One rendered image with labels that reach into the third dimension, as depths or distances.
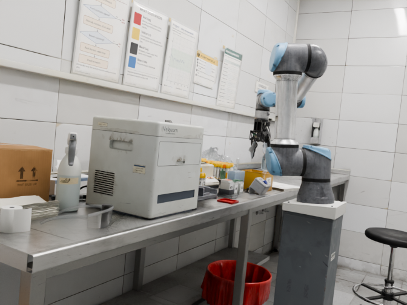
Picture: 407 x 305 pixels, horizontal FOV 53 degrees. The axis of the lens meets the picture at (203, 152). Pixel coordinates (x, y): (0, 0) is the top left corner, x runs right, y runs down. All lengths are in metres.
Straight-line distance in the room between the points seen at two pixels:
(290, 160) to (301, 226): 0.27
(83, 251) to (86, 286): 1.10
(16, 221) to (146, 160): 0.40
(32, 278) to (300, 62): 1.22
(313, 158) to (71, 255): 1.05
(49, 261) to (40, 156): 0.48
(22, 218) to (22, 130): 0.67
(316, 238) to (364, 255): 2.53
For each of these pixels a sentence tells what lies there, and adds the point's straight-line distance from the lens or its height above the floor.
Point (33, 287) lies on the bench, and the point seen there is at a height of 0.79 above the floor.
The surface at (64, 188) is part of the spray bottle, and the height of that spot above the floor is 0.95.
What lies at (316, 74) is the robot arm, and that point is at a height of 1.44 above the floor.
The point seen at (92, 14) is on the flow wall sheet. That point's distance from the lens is 1.91.
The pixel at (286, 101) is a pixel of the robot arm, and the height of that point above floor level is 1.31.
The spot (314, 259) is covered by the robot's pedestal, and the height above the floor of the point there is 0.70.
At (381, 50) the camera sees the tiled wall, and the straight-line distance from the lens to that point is 4.18.
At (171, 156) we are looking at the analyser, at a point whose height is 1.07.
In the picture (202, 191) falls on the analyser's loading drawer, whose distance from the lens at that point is 1.53.
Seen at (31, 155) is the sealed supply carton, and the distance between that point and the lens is 1.33.
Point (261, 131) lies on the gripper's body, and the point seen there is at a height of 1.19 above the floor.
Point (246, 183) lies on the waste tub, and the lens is 2.14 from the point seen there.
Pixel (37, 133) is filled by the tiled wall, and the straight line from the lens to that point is 1.73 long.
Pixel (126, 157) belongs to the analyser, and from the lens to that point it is 1.29.
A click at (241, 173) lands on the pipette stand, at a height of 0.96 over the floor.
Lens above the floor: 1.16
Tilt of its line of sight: 3 degrees down
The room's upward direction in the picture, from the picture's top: 6 degrees clockwise
